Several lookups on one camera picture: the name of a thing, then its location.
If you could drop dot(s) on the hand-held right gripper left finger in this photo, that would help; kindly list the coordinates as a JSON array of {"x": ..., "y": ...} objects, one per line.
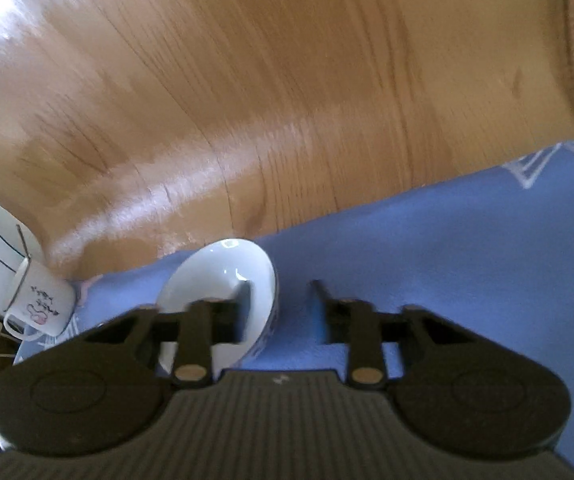
[{"x": 244, "y": 315}]

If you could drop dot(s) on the white mug with pink print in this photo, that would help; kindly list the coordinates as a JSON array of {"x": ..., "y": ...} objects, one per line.
[{"x": 42, "y": 305}]

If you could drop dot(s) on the blue printed tablecloth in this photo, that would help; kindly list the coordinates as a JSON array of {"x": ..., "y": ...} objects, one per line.
[{"x": 417, "y": 260}]

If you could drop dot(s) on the wood-pattern wall sheet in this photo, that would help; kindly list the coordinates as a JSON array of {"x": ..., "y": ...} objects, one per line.
[{"x": 267, "y": 85}]

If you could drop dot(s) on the floral white bowl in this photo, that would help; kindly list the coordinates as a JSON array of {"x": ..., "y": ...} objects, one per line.
[{"x": 207, "y": 275}]

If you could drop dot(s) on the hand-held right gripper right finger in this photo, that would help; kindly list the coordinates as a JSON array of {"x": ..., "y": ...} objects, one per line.
[{"x": 323, "y": 317}]

